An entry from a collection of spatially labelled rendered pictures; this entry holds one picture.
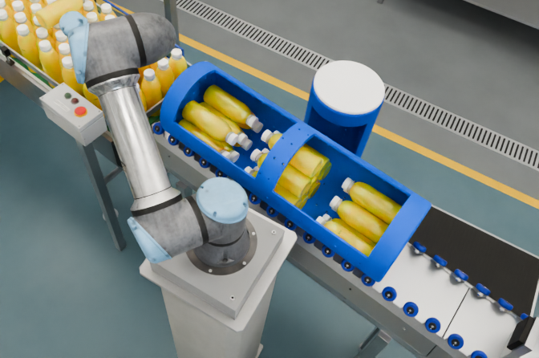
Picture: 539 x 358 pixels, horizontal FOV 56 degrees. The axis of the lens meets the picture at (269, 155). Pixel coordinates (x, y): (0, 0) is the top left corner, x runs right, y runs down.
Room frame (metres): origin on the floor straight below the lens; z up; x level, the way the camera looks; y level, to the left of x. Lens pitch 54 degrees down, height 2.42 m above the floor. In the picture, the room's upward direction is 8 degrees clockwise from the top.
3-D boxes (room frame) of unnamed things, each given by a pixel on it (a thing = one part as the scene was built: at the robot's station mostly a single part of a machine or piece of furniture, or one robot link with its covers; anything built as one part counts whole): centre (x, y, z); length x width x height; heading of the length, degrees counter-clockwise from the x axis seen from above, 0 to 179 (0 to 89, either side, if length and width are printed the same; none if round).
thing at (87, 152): (1.04, 0.68, 0.50); 0.04 x 0.04 x 1.00; 59
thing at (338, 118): (1.39, -0.27, 0.59); 0.28 x 0.28 x 0.88
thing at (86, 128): (1.04, 0.68, 1.05); 0.20 x 0.10 x 0.10; 59
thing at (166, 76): (1.30, 0.43, 0.99); 0.07 x 0.07 x 0.19
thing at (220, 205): (0.57, 0.10, 1.38); 0.13 x 0.12 x 0.14; 124
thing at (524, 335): (0.51, -0.79, 1.00); 0.10 x 0.04 x 0.15; 149
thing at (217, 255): (0.58, 0.09, 1.27); 0.15 x 0.15 x 0.10
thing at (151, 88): (1.24, 0.47, 0.99); 0.07 x 0.07 x 0.19
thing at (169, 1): (1.69, 0.50, 0.55); 0.04 x 0.04 x 1.10; 59
